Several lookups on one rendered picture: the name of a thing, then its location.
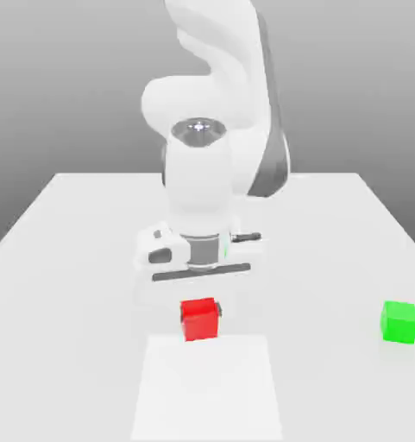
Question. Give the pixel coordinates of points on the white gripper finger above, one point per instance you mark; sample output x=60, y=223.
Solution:
x=220, y=309

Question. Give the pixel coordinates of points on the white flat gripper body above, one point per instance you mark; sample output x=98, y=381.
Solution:
x=200, y=284

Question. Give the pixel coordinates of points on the small red cube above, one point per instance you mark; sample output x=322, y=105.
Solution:
x=200, y=319

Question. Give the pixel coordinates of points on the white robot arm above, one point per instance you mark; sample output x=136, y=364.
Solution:
x=200, y=179

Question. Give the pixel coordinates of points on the small green cube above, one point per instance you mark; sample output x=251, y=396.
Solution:
x=399, y=322

